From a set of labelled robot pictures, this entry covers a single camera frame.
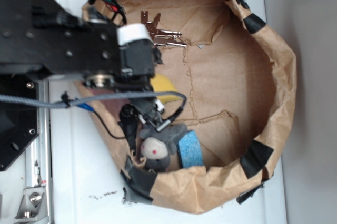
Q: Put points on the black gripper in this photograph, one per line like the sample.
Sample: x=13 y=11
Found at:
x=138 y=57

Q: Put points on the silver key bunch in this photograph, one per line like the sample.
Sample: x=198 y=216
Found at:
x=161 y=37

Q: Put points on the grey plush toy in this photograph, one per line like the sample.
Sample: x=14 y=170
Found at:
x=158 y=147

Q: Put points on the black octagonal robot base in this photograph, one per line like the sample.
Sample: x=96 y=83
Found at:
x=19 y=123

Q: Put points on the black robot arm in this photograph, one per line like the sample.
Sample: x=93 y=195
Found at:
x=43 y=41

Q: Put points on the yellow sponge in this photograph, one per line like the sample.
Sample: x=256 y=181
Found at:
x=161 y=83

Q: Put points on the brown paper bag bin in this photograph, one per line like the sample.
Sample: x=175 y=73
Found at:
x=239 y=77

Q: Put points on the blue sponge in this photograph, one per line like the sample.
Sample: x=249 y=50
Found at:
x=189 y=150

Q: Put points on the aluminium extrusion rail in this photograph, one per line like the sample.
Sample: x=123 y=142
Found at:
x=38 y=162

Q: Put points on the metal corner bracket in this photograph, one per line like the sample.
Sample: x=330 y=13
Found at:
x=33 y=206

